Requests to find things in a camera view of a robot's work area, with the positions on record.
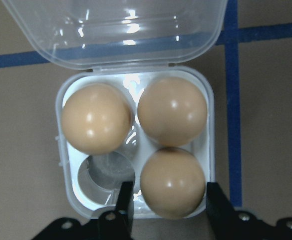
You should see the brown egg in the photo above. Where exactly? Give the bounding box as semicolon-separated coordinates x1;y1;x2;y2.
137;76;209;148
61;82;133;155
139;147;207;221

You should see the clear plastic egg box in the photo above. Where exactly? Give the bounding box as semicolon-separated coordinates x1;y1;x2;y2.
0;0;230;220

